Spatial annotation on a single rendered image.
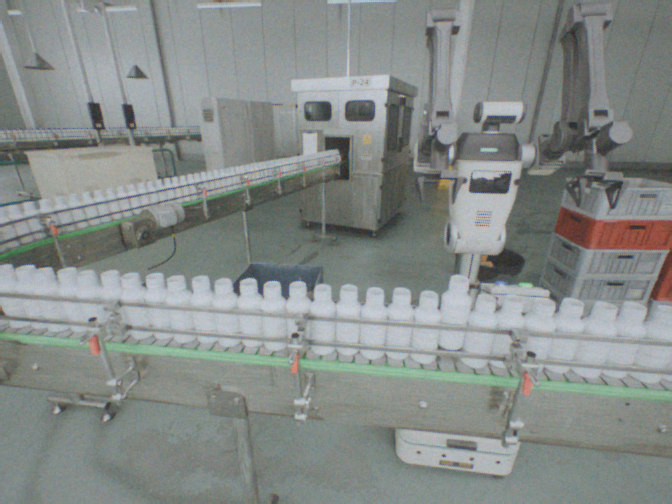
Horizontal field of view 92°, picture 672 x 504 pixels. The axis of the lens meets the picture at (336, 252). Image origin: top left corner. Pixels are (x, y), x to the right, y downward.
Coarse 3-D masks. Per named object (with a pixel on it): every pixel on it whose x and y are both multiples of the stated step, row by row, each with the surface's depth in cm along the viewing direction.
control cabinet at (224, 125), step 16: (208, 112) 577; (224, 112) 585; (240, 112) 621; (208, 128) 590; (224, 128) 591; (240, 128) 628; (208, 144) 603; (224, 144) 597; (240, 144) 635; (208, 160) 616; (224, 160) 603; (240, 160) 642
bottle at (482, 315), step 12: (480, 300) 67; (492, 300) 68; (480, 312) 68; (492, 312) 67; (468, 324) 70; (480, 324) 67; (492, 324) 67; (468, 336) 70; (480, 336) 68; (492, 336) 69; (468, 348) 71; (480, 348) 69; (468, 360) 71; (480, 360) 70
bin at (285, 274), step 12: (252, 264) 137; (264, 264) 136; (276, 264) 136; (288, 264) 135; (240, 276) 125; (252, 276) 138; (264, 276) 139; (276, 276) 138; (288, 276) 137; (300, 276) 136; (312, 276) 136; (288, 288) 139
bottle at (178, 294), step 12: (180, 276) 77; (168, 288) 75; (180, 288) 75; (168, 300) 75; (180, 300) 75; (168, 312) 77; (180, 312) 76; (180, 324) 77; (192, 324) 79; (180, 336) 78; (192, 336) 79
